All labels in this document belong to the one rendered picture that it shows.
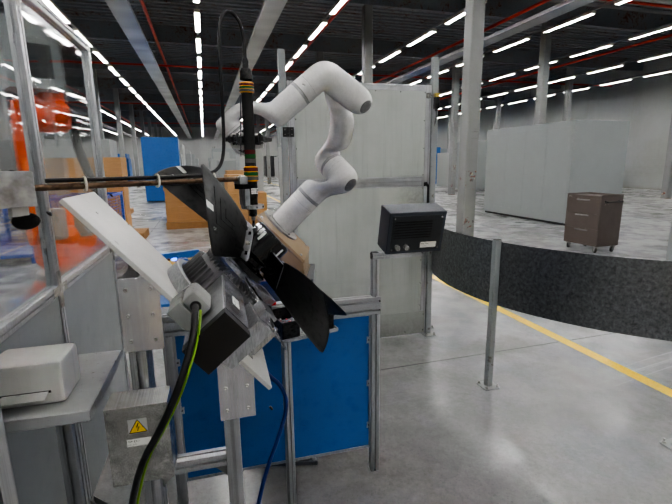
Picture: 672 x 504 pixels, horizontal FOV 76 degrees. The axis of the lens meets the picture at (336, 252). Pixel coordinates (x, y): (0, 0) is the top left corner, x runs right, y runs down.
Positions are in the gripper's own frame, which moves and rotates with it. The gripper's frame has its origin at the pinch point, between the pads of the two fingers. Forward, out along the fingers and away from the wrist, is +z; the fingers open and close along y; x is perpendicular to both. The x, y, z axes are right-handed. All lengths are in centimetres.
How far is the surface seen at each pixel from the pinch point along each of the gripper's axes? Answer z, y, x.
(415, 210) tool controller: -31, -69, -27
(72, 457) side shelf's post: 13, 54, -87
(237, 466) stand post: 17, 10, -96
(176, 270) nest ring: 14.9, 22.0, -35.4
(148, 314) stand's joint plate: 18, 30, -46
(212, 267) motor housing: 16.5, 12.6, -34.9
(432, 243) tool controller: -32, -78, -42
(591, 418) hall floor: -41, -185, -150
